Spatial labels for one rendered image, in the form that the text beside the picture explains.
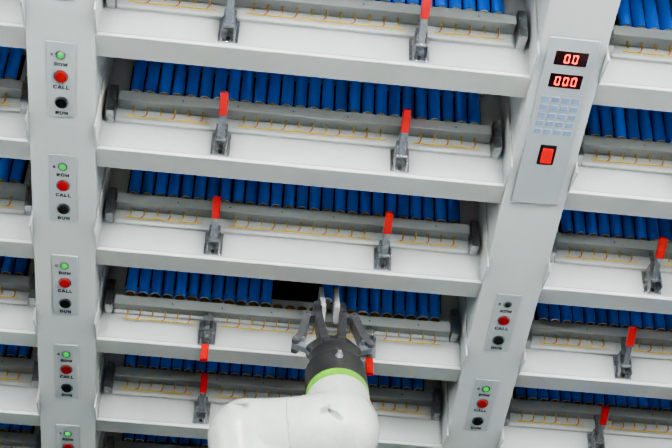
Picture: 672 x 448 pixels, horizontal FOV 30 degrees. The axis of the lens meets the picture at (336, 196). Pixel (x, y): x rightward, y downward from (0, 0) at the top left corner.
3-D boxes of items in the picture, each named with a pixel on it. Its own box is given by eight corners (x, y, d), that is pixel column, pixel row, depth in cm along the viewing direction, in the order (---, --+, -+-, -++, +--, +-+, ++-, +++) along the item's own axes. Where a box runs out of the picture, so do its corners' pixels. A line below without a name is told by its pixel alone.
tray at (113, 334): (457, 382, 212) (467, 355, 204) (96, 352, 208) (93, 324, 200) (454, 280, 224) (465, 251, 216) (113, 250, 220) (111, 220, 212)
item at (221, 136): (499, 203, 190) (519, 149, 179) (96, 166, 186) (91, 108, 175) (494, 100, 202) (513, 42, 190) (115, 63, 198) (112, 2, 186)
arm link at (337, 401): (385, 482, 172) (380, 415, 167) (294, 490, 171) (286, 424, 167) (377, 422, 184) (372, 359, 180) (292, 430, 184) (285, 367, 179)
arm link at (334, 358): (372, 364, 180) (309, 360, 179) (363, 432, 185) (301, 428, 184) (369, 342, 185) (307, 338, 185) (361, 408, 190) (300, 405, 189)
